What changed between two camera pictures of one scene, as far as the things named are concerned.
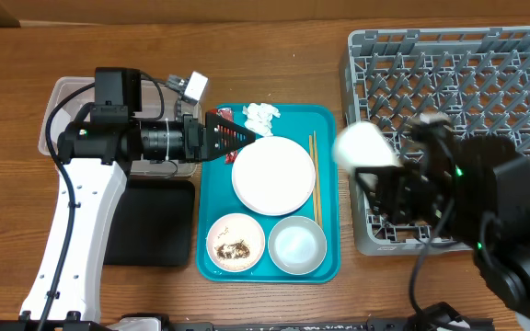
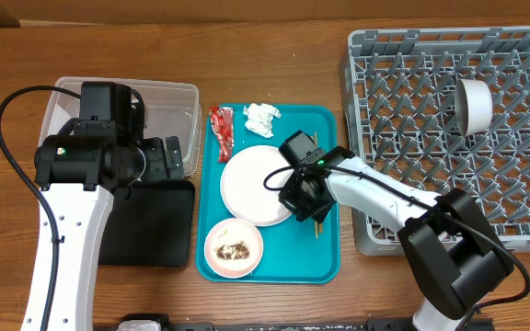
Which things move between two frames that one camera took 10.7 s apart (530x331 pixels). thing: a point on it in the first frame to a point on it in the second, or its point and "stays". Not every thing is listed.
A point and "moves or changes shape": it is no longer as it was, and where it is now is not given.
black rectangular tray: [153, 224] stays
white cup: [362, 144] to [473, 107]
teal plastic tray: [272, 215] stays
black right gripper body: [406, 199] to [296, 192]
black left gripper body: [192, 152] to [156, 167]
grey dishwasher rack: [501, 81] stays
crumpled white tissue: [259, 118] stays
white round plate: [273, 176] moves or changes shape
